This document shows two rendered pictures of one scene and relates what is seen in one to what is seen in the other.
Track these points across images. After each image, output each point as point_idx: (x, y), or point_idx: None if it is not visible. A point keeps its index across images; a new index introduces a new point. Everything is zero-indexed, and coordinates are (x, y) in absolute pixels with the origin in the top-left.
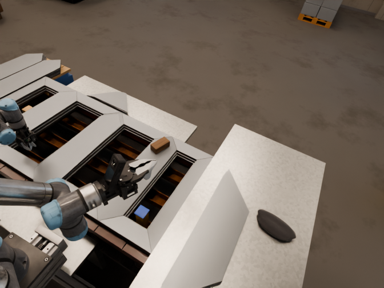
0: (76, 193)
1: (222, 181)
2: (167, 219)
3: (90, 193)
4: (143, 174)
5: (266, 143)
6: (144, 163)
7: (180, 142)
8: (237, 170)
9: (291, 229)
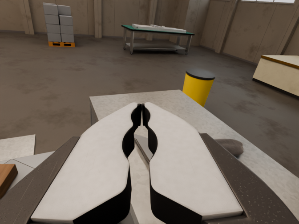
0: None
1: (144, 146)
2: None
3: None
4: (237, 168)
5: (132, 97)
6: (133, 132)
7: (32, 157)
8: (139, 129)
9: (233, 139)
